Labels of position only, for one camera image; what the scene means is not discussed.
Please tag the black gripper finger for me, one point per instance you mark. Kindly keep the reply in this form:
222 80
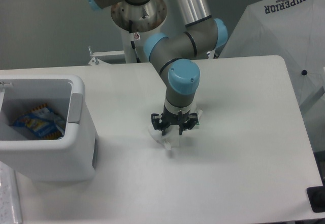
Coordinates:
189 124
160 123

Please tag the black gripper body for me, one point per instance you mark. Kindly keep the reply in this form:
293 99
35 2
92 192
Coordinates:
175 118

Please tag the white green wrapper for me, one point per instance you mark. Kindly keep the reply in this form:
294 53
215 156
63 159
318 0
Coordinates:
198 111

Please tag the white tissue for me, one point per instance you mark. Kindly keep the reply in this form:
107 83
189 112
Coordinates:
170 140

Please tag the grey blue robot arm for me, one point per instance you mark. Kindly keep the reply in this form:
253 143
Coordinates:
172 58

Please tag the white trash can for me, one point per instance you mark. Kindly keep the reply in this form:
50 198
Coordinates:
70 158

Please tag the blue snack wrapper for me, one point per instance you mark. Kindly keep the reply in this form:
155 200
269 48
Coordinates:
43 122

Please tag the white superior umbrella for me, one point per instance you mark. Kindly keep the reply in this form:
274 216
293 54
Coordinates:
292 29

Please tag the black device at edge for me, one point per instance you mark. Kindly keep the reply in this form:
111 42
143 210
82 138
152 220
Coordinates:
316 198

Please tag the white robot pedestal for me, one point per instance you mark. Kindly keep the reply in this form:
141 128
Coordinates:
133 44

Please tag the white metal base frame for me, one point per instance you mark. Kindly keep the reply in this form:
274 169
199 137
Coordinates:
111 57

